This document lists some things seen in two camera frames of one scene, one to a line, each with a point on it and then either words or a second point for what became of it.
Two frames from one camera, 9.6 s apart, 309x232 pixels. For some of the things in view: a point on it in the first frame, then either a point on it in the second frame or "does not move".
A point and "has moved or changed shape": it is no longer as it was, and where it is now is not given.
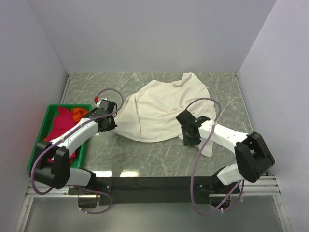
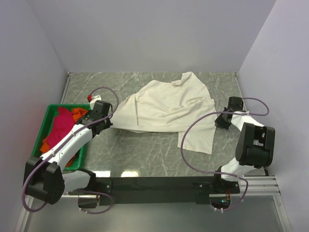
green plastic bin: x=46 y=128 does not move
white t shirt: x=150 y=113 has moved or changed shape
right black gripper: x=187 y=141 to x=219 y=123
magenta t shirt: x=63 y=123 does not move
